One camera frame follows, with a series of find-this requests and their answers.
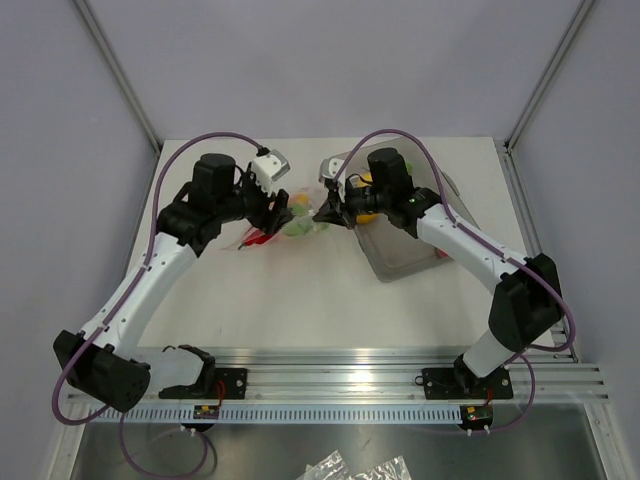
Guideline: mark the crumpled clear plastic bag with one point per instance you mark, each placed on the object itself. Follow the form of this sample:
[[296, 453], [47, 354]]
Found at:
[[333, 467]]

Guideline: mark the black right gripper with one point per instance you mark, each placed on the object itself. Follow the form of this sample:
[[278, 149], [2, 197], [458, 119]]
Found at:
[[328, 212]]

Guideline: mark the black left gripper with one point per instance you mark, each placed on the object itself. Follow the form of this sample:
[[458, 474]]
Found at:
[[280, 213]]

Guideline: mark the red chili pepper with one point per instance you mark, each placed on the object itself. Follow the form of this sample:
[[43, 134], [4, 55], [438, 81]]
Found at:
[[254, 239]]

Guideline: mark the orange tangerine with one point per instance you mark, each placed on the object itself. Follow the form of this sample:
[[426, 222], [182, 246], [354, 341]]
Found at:
[[367, 218]]

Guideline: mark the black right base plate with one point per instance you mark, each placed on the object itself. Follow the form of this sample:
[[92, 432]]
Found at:
[[446, 383]]

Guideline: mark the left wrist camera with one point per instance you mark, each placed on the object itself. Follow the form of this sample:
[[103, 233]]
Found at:
[[268, 169]]

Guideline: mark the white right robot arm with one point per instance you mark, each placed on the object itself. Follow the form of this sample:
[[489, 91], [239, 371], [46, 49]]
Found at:
[[525, 291]]

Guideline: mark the aluminium mounting rail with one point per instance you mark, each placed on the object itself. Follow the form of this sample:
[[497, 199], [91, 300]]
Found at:
[[387, 375]]

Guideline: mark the white slotted cable duct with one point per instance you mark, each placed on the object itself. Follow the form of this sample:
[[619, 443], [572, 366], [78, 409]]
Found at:
[[242, 413]]

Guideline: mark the right aluminium frame post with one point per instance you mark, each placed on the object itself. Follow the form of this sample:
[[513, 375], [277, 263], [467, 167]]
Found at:
[[559, 55]]

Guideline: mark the clear plastic food bin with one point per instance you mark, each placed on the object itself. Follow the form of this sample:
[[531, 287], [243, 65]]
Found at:
[[392, 248]]

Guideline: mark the green toy watermelon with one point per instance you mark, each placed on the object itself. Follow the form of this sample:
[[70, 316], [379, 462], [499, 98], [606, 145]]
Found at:
[[301, 223]]

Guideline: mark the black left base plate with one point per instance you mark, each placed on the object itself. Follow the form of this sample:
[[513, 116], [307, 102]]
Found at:
[[231, 382]]

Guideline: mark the left aluminium frame post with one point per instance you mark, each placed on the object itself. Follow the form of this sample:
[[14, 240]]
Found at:
[[105, 50]]

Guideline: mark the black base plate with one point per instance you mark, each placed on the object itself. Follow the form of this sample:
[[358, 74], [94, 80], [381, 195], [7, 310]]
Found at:
[[231, 382], [446, 383]]

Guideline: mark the green celery bunch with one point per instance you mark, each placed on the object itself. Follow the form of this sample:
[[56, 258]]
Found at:
[[317, 225]]

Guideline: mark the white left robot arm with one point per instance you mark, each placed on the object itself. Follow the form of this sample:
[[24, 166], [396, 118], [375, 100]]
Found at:
[[98, 360]]

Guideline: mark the aluminium frame post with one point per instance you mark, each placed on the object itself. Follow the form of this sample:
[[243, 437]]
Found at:
[[105, 50], [559, 55]]

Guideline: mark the clear zip top bag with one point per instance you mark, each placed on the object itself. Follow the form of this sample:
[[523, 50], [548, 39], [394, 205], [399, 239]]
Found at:
[[316, 197]]

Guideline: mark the small circuit board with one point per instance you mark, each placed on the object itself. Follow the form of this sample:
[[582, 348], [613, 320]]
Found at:
[[483, 413], [210, 412]]

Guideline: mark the left small circuit board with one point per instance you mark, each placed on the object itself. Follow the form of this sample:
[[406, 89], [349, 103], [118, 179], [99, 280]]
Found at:
[[210, 412]]

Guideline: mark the right small circuit board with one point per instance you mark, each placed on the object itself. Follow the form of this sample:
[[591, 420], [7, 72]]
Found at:
[[483, 413]]

